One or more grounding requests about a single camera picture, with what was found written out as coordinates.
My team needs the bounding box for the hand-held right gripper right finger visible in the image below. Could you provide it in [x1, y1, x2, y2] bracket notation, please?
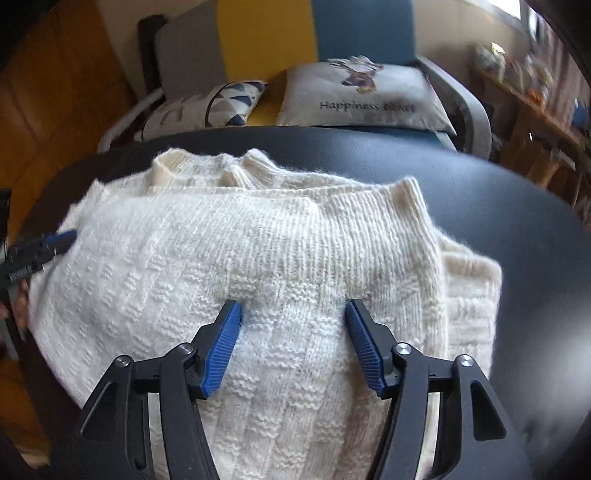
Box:
[345, 298, 532, 480]

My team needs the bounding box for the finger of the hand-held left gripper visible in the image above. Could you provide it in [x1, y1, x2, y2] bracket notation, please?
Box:
[2, 230, 78, 284]

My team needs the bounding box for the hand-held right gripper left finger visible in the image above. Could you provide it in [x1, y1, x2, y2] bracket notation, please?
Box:
[51, 299, 243, 480]

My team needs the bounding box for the cream knitted sweater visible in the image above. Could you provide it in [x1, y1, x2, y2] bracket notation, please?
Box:
[28, 148, 503, 480]

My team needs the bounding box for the person's left hand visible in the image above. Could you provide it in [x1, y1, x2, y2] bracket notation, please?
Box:
[13, 282, 31, 331]

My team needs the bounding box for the black padded table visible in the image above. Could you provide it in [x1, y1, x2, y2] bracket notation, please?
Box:
[18, 126, 591, 480]

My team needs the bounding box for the white triangle print pillow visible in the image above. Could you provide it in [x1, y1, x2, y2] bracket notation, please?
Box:
[134, 80, 269, 143]

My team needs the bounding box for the grey deer print pillow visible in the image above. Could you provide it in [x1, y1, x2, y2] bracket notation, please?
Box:
[276, 55, 458, 137]

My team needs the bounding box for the wooden desk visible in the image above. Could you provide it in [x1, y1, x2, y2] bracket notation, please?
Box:
[475, 69, 591, 208]

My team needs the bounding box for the grey yellow blue sofa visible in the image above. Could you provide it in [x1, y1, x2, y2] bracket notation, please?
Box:
[97, 0, 492, 162]

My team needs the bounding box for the group of storage jars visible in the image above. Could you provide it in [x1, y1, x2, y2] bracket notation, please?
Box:
[475, 44, 555, 93]

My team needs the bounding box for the beige patterned curtain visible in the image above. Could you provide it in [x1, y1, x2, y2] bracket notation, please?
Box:
[531, 18, 591, 121]

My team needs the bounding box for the bright window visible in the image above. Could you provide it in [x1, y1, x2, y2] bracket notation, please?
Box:
[519, 0, 541, 33]

